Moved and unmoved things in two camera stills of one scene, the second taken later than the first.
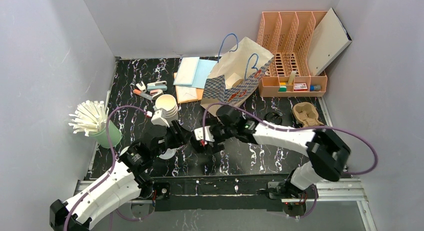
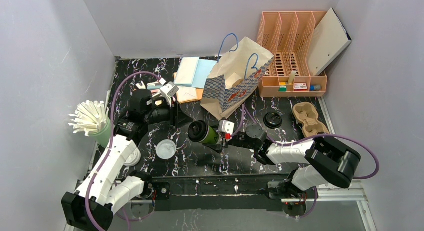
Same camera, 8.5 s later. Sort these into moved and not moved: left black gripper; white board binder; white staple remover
Moved: left black gripper
Not moved: white board binder; white staple remover
